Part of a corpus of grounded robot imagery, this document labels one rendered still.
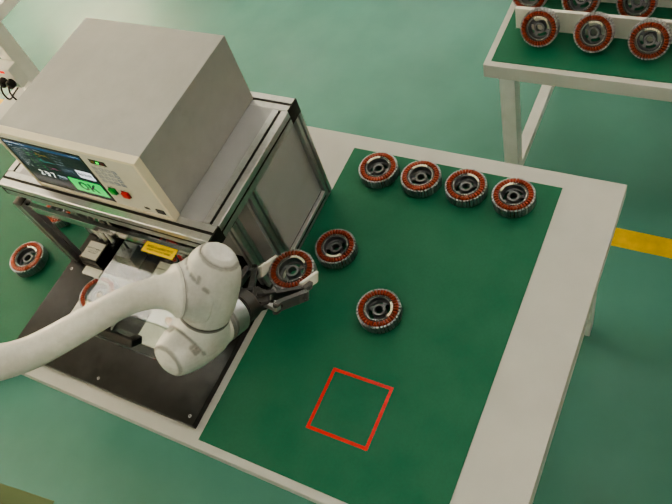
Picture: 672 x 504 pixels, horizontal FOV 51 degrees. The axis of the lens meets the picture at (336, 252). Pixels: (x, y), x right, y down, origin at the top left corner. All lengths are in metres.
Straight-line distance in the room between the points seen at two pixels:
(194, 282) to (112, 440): 1.59
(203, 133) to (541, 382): 0.95
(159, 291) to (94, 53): 0.74
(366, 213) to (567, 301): 0.59
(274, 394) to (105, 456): 1.18
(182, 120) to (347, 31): 2.21
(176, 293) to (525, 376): 0.81
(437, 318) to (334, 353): 0.27
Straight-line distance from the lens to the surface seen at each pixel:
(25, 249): 2.34
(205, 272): 1.28
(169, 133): 1.58
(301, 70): 3.59
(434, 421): 1.64
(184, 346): 1.39
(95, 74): 1.78
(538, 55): 2.28
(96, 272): 2.00
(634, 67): 2.24
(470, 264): 1.81
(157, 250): 1.69
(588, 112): 3.14
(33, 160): 1.82
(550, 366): 1.68
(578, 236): 1.86
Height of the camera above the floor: 2.29
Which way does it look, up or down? 54 degrees down
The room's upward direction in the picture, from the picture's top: 24 degrees counter-clockwise
